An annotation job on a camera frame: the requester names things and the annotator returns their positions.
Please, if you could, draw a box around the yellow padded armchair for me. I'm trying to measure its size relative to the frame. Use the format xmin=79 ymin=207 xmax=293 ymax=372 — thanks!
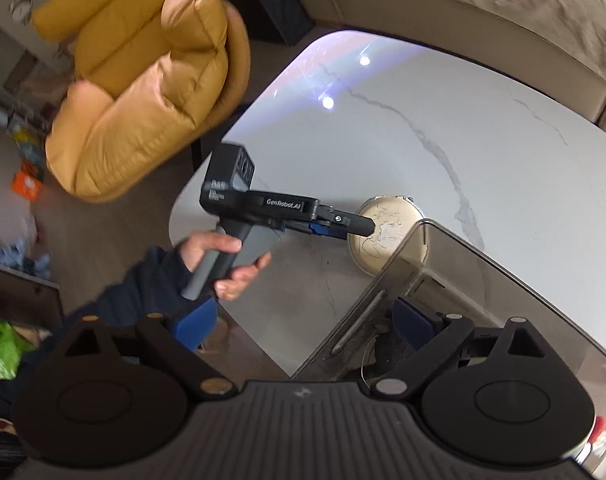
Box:
xmin=30 ymin=0 xmax=252 ymax=204

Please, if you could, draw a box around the white cabinet with stickers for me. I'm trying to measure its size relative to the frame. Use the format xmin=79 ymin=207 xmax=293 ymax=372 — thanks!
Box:
xmin=0 ymin=0 xmax=78 ymax=111

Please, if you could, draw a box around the dark brown box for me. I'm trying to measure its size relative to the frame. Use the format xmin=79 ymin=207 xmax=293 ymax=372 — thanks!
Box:
xmin=0 ymin=259 xmax=64 ymax=332

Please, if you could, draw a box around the person's left hand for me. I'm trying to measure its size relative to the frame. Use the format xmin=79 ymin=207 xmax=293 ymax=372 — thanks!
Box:
xmin=177 ymin=230 xmax=272 ymax=302

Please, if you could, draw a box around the blue cloth pile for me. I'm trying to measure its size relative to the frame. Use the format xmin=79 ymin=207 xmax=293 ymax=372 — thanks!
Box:
xmin=0 ymin=239 xmax=52 ymax=277

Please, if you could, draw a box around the round beige coaster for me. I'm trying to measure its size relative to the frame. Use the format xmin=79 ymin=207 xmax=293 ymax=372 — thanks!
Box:
xmin=347 ymin=195 xmax=428 ymax=277

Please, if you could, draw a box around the orange packet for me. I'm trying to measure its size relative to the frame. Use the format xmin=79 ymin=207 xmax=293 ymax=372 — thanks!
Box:
xmin=12 ymin=171 xmax=44 ymax=202

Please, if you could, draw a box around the beige sofa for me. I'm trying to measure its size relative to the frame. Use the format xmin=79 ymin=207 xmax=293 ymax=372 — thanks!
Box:
xmin=303 ymin=0 xmax=606 ymax=136

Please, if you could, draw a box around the person's left forearm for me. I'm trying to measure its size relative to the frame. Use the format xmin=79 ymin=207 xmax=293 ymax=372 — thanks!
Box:
xmin=58 ymin=246 xmax=200 ymax=331

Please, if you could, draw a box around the green plastic bag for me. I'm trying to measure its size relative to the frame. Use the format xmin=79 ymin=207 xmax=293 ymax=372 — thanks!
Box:
xmin=0 ymin=319 xmax=38 ymax=382

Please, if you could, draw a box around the clear plastic storage box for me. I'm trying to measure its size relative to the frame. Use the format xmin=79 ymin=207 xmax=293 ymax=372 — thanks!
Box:
xmin=290 ymin=220 xmax=606 ymax=476

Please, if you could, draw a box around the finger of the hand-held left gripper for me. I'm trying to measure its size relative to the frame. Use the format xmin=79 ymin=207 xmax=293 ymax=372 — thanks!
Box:
xmin=283 ymin=220 xmax=350 ymax=240
xmin=313 ymin=204 xmax=377 ymax=237

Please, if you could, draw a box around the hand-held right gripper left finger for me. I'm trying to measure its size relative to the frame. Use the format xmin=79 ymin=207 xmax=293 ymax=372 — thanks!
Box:
xmin=65 ymin=296 xmax=236 ymax=401

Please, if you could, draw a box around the black cabinet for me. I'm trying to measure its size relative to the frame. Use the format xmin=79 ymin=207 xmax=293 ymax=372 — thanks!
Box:
xmin=233 ymin=0 xmax=316 ymax=48

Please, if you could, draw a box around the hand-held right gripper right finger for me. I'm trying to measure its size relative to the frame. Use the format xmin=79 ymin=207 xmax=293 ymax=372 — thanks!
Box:
xmin=373 ymin=296 xmax=548 ymax=401

